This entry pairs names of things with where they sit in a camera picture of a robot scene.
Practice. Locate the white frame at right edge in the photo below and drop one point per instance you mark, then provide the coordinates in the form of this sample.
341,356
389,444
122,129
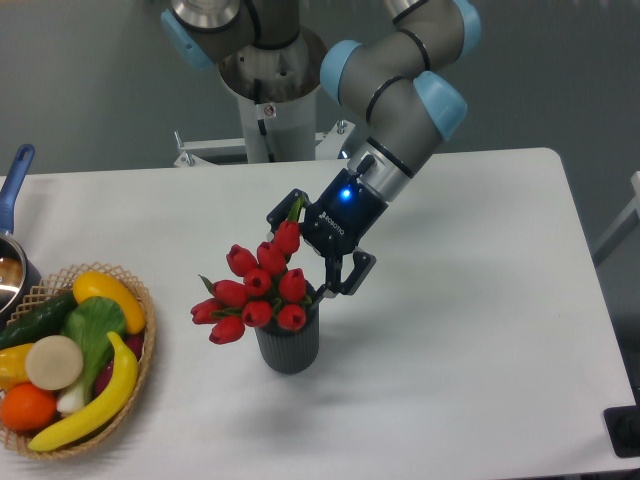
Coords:
619,229

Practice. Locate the yellow banana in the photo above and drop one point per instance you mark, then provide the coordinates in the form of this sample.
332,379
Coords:
100,410

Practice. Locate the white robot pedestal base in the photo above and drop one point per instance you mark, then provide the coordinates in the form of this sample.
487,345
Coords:
272,132

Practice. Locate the dark red vegetable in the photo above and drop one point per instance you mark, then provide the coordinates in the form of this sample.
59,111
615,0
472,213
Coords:
135,344

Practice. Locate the black device at table edge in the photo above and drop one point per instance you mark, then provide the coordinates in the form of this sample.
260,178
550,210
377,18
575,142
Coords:
623,429

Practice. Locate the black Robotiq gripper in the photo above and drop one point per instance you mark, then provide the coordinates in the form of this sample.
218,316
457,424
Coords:
333,226

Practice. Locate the red tulip bouquet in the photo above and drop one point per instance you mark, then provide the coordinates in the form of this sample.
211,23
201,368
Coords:
266,293

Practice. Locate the woven wicker basket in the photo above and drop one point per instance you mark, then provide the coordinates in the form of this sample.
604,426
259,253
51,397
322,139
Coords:
51,287

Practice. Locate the blue handled saucepan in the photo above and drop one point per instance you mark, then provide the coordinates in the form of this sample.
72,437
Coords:
18,274

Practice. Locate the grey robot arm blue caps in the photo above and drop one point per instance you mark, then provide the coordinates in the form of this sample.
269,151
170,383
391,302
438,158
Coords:
275,67

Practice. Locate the yellow bell pepper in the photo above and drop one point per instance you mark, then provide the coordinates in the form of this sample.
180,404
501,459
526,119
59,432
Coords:
13,366

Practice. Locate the beige round disc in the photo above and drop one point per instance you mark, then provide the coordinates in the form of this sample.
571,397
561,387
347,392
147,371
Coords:
54,363

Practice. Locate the yellow squash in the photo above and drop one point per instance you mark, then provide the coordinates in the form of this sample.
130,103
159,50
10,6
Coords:
97,284

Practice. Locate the green bok choy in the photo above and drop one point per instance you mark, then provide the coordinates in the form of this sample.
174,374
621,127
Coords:
87,325

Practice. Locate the green cucumber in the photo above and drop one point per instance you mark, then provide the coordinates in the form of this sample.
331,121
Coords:
44,320

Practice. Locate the orange fruit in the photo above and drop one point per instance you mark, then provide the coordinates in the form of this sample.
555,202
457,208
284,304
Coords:
27,407

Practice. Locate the dark grey ribbed vase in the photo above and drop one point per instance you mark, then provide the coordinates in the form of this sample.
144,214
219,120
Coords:
287,351

